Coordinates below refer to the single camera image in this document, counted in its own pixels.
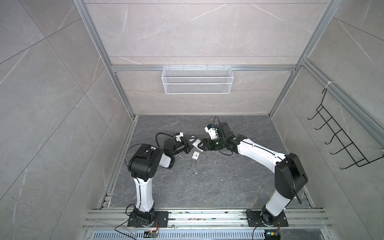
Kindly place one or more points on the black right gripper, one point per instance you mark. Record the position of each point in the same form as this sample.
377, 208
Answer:
205, 141

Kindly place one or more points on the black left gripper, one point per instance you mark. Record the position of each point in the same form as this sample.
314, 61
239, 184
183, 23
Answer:
187, 144

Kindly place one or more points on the white remote control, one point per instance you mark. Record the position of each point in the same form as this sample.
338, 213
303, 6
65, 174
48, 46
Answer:
195, 143

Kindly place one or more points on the white remote battery cover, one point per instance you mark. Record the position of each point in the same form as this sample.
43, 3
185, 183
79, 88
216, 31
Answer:
195, 155

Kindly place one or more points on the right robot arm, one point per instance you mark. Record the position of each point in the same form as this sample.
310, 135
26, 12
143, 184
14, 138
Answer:
290, 176

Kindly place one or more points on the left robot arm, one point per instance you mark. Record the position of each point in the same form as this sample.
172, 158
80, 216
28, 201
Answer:
144, 164

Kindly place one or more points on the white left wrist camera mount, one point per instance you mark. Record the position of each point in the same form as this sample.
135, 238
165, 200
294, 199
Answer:
178, 136

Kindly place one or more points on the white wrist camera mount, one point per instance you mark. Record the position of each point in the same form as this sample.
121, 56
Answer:
212, 131
178, 136

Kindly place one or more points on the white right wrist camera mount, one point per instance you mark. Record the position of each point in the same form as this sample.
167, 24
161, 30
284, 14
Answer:
212, 131

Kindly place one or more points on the white wire mesh basket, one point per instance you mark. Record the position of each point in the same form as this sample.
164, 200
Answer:
197, 80

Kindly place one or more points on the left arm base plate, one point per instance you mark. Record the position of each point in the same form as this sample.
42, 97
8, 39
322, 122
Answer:
151, 219

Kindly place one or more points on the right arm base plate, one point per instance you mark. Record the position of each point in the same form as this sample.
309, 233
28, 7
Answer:
265, 219

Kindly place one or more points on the aluminium front rail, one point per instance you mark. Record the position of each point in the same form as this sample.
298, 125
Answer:
174, 219

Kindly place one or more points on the black wire hook rack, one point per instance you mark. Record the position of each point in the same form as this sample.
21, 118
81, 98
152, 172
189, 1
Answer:
341, 136

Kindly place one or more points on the left aluminium frame post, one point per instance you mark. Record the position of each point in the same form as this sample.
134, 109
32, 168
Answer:
90, 26

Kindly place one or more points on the aluminium corner frame post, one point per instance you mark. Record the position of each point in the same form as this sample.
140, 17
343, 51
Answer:
324, 21

